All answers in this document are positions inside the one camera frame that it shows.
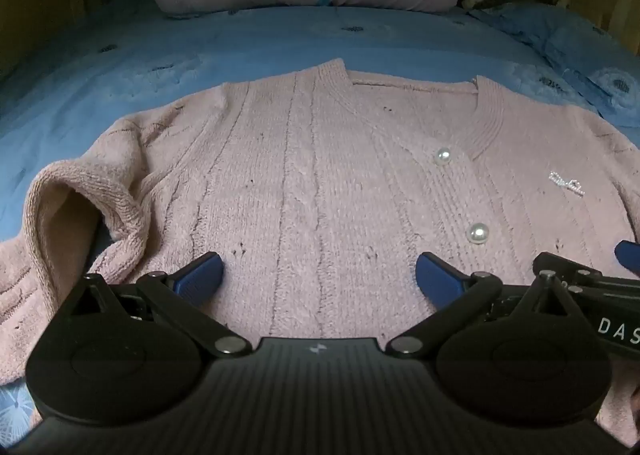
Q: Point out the pink knitted cardigan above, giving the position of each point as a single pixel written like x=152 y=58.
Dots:
x=310 y=185

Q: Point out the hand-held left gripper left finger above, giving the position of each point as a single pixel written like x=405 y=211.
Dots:
x=200 y=275

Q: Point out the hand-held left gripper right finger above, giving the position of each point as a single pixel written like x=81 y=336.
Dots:
x=440 y=280

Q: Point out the blue dandelion print pillow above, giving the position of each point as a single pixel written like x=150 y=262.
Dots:
x=550 y=35

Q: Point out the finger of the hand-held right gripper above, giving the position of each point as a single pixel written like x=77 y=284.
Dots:
x=565 y=266
x=629 y=253

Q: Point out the blue dandelion print bed sheet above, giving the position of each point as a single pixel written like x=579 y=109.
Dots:
x=150 y=50

